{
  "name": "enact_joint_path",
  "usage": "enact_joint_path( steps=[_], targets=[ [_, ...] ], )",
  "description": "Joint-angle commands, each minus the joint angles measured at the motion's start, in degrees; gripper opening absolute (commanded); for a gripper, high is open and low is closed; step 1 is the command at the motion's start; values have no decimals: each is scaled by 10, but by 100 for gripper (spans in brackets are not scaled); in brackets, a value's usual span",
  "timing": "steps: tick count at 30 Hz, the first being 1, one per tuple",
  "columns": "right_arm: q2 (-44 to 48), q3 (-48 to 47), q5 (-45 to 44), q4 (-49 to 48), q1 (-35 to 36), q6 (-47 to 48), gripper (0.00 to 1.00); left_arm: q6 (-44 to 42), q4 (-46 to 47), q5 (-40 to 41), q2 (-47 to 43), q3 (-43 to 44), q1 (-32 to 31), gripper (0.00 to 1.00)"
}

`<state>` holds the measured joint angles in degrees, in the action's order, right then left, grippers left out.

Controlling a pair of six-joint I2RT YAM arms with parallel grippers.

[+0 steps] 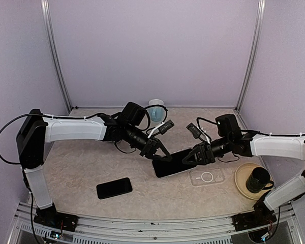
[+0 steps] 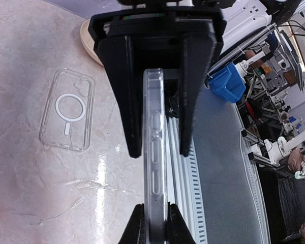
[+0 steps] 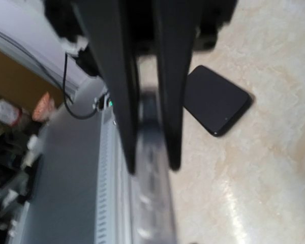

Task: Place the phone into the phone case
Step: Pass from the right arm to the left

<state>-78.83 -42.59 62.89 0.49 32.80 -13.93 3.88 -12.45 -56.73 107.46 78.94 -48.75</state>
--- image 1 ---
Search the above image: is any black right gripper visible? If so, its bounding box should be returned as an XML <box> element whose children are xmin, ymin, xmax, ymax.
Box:
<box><xmin>181</xmin><ymin>135</ymin><xmax>232</xmax><ymax>165</ymax></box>

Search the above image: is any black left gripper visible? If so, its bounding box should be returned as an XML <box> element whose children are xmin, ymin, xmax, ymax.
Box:
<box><xmin>124</xmin><ymin>124</ymin><xmax>173</xmax><ymax>161</ymax></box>

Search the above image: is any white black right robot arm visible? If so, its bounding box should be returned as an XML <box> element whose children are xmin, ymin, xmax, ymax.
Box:
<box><xmin>182</xmin><ymin>114</ymin><xmax>305</xmax><ymax>226</ymax></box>

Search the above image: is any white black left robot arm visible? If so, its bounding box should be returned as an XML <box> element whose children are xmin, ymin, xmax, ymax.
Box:
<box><xmin>16</xmin><ymin>102</ymin><xmax>172</xmax><ymax>226</ymax></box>

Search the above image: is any light blue ceramic mug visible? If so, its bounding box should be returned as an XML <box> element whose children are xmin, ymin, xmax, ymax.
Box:
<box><xmin>148</xmin><ymin>99</ymin><xmax>165</xmax><ymax>122</ymax></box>

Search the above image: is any dark green mug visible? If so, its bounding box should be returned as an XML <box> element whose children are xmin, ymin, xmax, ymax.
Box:
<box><xmin>246</xmin><ymin>167</ymin><xmax>274</xmax><ymax>194</ymax></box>

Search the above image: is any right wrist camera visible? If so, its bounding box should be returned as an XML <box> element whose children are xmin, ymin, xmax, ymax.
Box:
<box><xmin>186</xmin><ymin>123</ymin><xmax>201</xmax><ymax>139</ymax></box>

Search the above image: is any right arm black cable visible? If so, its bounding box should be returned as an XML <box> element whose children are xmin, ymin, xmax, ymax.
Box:
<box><xmin>196</xmin><ymin>116</ymin><xmax>305</xmax><ymax>138</ymax></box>

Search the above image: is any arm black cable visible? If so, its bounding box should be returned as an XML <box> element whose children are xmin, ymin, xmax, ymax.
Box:
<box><xmin>196</xmin><ymin>116</ymin><xmax>305</xmax><ymax>138</ymax></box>
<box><xmin>0</xmin><ymin>103</ymin><xmax>168</xmax><ymax>165</ymax></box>

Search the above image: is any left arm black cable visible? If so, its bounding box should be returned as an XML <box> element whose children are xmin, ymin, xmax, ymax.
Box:
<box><xmin>0</xmin><ymin>103</ymin><xmax>168</xmax><ymax>165</ymax></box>

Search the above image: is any aluminium front rail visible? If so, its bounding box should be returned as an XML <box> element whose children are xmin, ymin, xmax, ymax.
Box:
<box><xmin>7</xmin><ymin>202</ymin><xmax>303</xmax><ymax>244</ymax></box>

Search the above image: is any right aluminium corner post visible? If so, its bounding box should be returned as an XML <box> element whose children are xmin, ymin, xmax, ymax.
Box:
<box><xmin>235</xmin><ymin>0</ymin><xmax>266</xmax><ymax>112</ymax></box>

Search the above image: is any aluminium corner post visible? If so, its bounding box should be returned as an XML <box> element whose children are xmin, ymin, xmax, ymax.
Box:
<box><xmin>235</xmin><ymin>0</ymin><xmax>266</xmax><ymax>112</ymax></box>
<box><xmin>41</xmin><ymin>0</ymin><xmax>73</xmax><ymax>113</ymax></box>

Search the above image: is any left aluminium corner post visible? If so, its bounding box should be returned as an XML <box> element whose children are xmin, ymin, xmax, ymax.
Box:
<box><xmin>41</xmin><ymin>0</ymin><xmax>73</xmax><ymax>113</ymax></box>

